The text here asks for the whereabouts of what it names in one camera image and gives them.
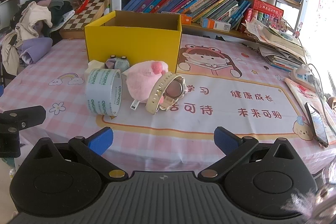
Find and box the clear packing tape roll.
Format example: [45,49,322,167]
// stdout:
[85,68,122,116]

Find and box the pink plush pig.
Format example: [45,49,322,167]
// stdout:
[123,61,169,103]

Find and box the cream wrist watch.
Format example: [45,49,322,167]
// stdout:
[145,72,188,115]

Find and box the yellow cardboard box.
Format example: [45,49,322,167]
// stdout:
[84,11,182,72]

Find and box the white power strip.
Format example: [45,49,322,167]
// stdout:
[289,64,317,92]

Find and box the grey toy car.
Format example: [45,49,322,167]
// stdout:
[105,55,130,72]

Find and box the row of leaning books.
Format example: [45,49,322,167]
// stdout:
[122,0,250,31]

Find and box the red tassel ornament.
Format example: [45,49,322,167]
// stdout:
[76,0,89,14]

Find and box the pile of clothes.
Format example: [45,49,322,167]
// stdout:
[1,0,75,76]

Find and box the black smartphone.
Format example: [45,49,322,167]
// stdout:
[305,102,329,148]

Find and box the stack of papers and books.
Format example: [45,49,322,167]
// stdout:
[244,18,306,72]

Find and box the red dictionary box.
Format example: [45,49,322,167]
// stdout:
[243,0,284,26]

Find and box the orange white medicine box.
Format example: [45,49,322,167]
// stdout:
[200,18,231,32]

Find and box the wooden chess board box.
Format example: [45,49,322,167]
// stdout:
[59,0,110,39]

